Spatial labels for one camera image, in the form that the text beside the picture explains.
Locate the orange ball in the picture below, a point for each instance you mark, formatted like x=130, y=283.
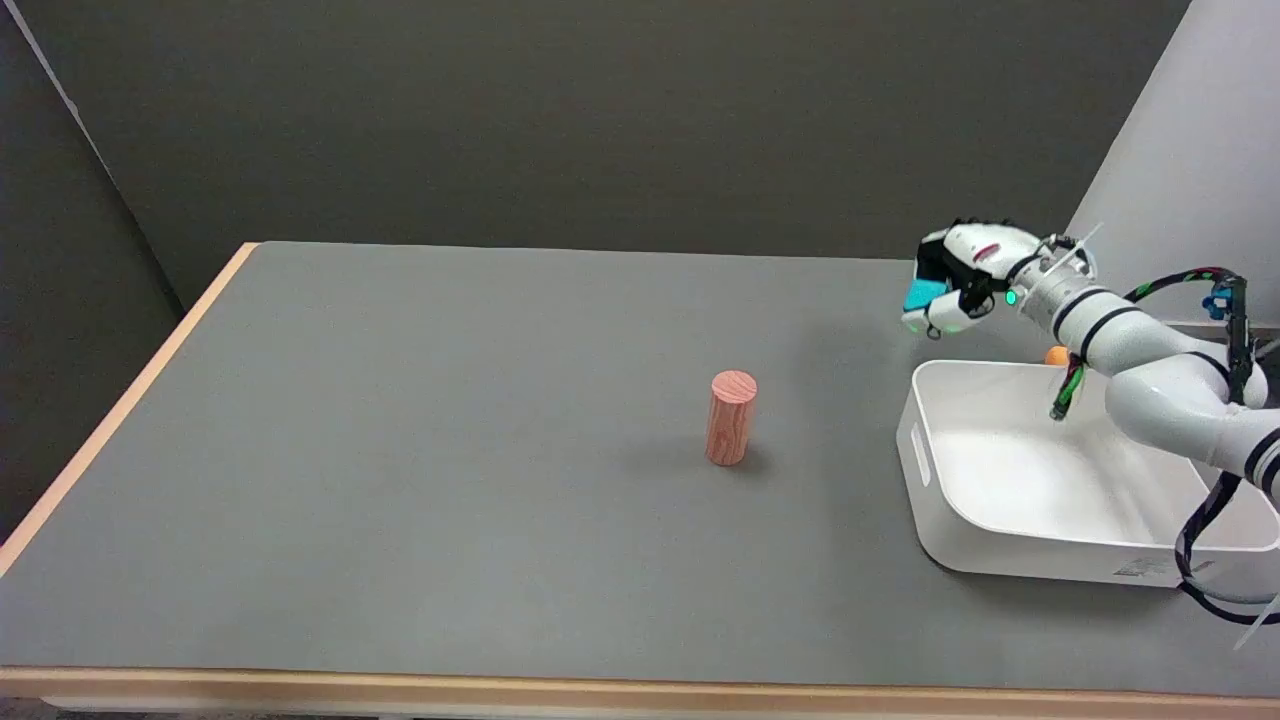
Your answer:
x=1056, y=355

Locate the white plastic box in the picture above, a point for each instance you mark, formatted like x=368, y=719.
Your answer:
x=1050, y=480

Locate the cyan cube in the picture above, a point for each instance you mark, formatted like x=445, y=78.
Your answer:
x=922, y=294

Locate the wooden cylinder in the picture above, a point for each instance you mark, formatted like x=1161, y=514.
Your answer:
x=730, y=418

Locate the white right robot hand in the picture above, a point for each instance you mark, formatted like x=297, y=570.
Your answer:
x=975, y=250

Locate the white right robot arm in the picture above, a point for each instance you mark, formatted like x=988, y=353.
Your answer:
x=1150, y=365

